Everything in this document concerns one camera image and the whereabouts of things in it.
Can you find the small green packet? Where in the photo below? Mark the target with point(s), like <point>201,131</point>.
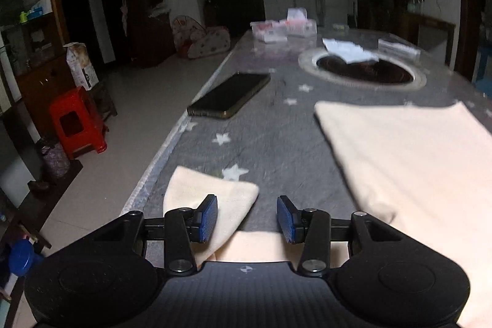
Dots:
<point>340,28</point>

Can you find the red plastic stool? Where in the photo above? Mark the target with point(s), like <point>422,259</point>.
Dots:
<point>71,103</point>

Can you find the white crumpled tissue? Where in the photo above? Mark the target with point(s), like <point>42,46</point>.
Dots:
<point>346,51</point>

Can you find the dark tall bin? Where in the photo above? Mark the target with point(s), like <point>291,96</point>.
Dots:
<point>210,13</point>

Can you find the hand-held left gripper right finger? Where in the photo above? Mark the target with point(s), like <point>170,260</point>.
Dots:
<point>286,220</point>

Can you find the printed paper sack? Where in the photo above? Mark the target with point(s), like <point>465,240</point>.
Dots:
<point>78,63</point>

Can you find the white remote control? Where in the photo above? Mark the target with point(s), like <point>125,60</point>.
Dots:
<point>398,48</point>

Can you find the pink tissue box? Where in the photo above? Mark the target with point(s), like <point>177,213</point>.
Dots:
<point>301,26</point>

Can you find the black smartphone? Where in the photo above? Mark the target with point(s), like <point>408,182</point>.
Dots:
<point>230,93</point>

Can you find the round built-in hotplate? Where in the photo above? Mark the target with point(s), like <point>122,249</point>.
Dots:
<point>365,76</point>

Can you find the clear plastic box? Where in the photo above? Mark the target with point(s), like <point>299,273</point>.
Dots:
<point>269,32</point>

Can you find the wooden display cabinet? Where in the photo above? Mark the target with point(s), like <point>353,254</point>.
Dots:
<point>42,82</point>

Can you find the grey star-patterned tablecloth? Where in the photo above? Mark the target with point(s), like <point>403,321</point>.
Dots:
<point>276,136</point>

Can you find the dark patterned jar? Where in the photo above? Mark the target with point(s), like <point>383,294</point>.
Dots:
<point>53,161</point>

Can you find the pink children's sofa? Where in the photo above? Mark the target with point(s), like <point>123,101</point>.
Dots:
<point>200,41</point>

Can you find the wooden desk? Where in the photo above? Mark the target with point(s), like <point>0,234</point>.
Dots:
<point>430,22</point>

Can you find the wooden corner cabinet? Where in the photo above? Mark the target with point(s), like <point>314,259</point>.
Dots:
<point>152,24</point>

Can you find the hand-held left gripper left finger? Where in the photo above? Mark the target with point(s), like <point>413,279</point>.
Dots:
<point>207,218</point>

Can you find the cream sweater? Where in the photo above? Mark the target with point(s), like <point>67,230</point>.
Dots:
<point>403,159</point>

